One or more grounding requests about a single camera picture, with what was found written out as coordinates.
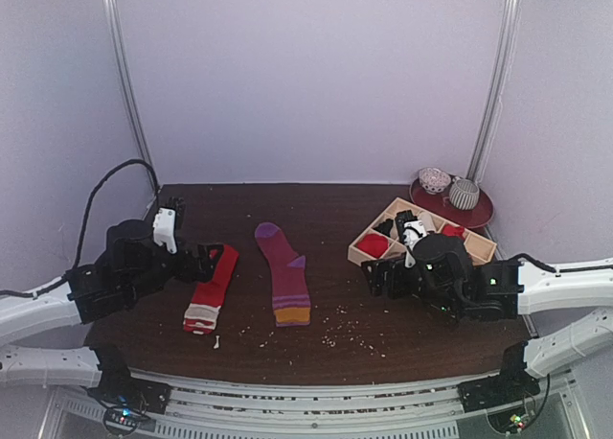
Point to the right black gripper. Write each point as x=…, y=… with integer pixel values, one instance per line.
x=388, y=276

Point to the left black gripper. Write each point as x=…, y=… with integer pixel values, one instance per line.
x=204, y=269

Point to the purple sock with orange cuff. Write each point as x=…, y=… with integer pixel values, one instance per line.
x=290, y=296

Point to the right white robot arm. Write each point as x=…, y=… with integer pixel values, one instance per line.
x=438, y=270

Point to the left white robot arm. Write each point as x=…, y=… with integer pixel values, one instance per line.
x=82, y=295

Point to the wooden compartment organizer box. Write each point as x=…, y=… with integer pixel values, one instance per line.
x=480, y=249

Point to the red rolled sock in box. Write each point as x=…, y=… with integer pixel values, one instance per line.
x=374, y=245

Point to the black rolled sock in box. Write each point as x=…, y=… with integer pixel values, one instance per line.
x=385, y=227

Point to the cream rolled sock in box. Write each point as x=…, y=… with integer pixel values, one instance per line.
x=432, y=223

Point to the red patterned sock in box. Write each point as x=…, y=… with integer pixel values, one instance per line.
x=453, y=231

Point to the white patterned bowl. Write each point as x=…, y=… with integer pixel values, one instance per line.
x=433, y=180

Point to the red sock with striped cuff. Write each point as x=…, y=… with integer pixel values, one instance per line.
x=201, y=316

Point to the grey striped cup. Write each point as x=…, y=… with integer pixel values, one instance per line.
x=464, y=194

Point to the red round tray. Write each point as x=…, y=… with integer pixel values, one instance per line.
x=439, y=204

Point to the left circuit board with leds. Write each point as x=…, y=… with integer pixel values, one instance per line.
x=121, y=421

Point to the circuit board with leds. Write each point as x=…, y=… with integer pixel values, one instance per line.
x=509, y=422
x=121, y=421

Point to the right circuit board with leds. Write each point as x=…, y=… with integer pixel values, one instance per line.
x=509, y=422

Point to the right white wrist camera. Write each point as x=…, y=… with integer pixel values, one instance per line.
x=411, y=233

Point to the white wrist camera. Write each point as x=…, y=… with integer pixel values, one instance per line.
x=411, y=233
x=163, y=229

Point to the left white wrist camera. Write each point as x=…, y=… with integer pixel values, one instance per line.
x=163, y=229

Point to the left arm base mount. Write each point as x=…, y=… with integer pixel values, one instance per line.
x=118, y=386

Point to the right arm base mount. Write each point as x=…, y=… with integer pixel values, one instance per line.
x=508, y=386

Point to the right aluminium frame post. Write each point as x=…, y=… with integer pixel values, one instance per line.
x=494, y=100

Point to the aluminium frame post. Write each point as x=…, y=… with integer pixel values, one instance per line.
x=113, y=18
x=494, y=100

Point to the left aluminium frame post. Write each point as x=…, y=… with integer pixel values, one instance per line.
x=113, y=18

